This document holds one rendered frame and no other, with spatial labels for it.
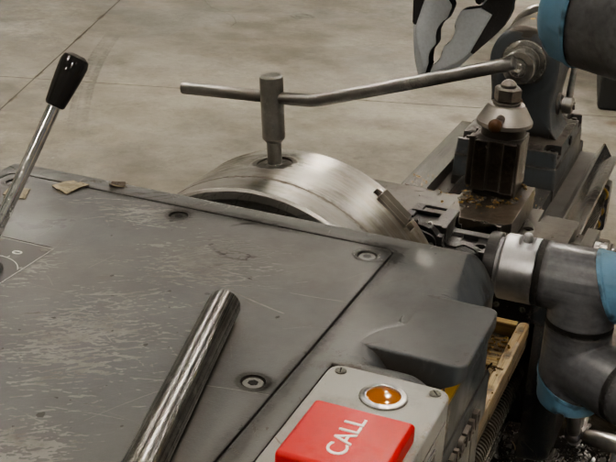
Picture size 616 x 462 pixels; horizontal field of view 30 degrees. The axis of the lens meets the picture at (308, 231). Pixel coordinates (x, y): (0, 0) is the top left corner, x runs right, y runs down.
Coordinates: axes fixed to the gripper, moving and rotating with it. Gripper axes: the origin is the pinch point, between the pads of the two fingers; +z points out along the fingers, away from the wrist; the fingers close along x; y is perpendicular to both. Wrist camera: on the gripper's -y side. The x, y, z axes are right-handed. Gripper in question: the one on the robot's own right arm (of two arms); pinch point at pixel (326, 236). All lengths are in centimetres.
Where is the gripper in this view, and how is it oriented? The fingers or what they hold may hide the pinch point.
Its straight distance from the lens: 134.0
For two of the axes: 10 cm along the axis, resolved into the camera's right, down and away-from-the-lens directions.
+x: 0.5, -9.2, -3.9
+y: 3.7, -3.5, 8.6
